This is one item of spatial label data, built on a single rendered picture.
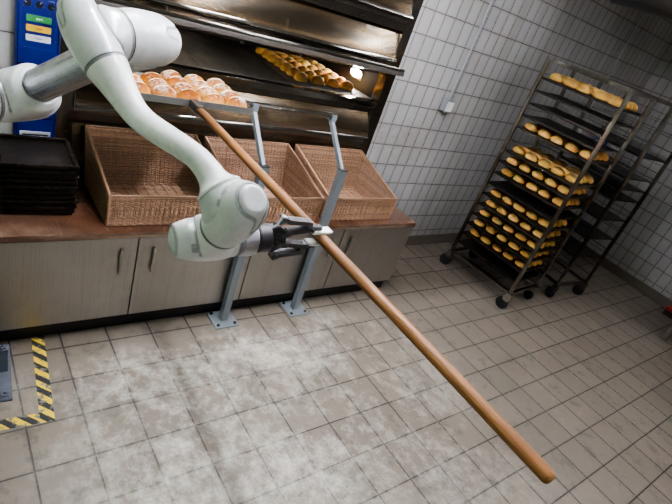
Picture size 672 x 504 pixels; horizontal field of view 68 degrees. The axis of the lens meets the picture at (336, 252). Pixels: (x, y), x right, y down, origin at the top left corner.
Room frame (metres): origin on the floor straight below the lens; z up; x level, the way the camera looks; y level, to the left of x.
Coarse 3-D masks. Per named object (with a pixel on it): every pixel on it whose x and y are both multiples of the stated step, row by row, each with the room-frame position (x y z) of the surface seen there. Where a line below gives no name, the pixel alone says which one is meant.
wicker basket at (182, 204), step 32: (96, 128) 2.16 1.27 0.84; (128, 128) 2.27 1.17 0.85; (96, 160) 1.97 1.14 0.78; (160, 160) 2.36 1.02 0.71; (96, 192) 1.94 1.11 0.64; (128, 192) 2.14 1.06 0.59; (160, 192) 2.26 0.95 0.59; (192, 192) 2.38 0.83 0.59; (128, 224) 1.87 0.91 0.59; (160, 224) 1.97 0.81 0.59
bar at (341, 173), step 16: (256, 112) 2.35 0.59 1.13; (288, 112) 2.49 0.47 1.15; (304, 112) 2.55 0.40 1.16; (320, 112) 2.63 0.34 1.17; (256, 128) 2.29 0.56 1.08; (256, 144) 2.27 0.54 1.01; (336, 144) 2.61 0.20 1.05; (336, 160) 2.58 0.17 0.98; (256, 176) 2.20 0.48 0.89; (336, 176) 2.54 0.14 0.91; (336, 192) 2.52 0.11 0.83; (320, 224) 2.53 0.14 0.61; (240, 256) 2.18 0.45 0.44; (240, 272) 2.20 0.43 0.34; (304, 272) 2.53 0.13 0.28; (304, 288) 2.54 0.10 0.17; (224, 304) 2.18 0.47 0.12; (288, 304) 2.55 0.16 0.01; (224, 320) 2.19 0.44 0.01
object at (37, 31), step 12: (24, 0) 1.95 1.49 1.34; (36, 0) 1.98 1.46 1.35; (48, 0) 2.01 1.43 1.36; (24, 12) 1.95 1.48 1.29; (36, 12) 1.98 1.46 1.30; (48, 12) 2.01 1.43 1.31; (24, 24) 1.95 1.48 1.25; (36, 24) 1.98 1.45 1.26; (48, 24) 2.01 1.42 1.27; (24, 36) 1.96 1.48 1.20; (36, 36) 1.99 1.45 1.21; (48, 36) 2.02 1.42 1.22; (36, 48) 1.99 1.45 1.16; (48, 48) 2.02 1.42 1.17
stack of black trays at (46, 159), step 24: (0, 144) 1.76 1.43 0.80; (24, 144) 1.84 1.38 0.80; (48, 144) 1.91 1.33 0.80; (0, 168) 1.61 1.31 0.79; (24, 168) 1.67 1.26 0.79; (48, 168) 1.73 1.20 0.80; (72, 168) 1.78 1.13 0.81; (0, 192) 1.63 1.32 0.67; (24, 192) 1.68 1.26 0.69; (48, 192) 1.73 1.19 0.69; (72, 192) 1.79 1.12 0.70
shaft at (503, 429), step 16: (272, 192) 1.42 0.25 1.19; (288, 208) 1.34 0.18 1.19; (320, 240) 1.21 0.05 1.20; (336, 256) 1.15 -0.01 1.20; (352, 272) 1.10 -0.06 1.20; (368, 288) 1.05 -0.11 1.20; (384, 304) 1.01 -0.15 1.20; (400, 320) 0.97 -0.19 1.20; (416, 336) 0.93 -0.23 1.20; (432, 352) 0.89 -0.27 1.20; (448, 368) 0.85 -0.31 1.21; (464, 384) 0.82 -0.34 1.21; (480, 400) 0.79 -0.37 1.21; (496, 416) 0.76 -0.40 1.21; (496, 432) 0.74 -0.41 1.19; (512, 432) 0.73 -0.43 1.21; (512, 448) 0.71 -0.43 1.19; (528, 448) 0.71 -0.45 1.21; (528, 464) 0.69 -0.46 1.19; (544, 464) 0.68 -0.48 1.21; (544, 480) 0.66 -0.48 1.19
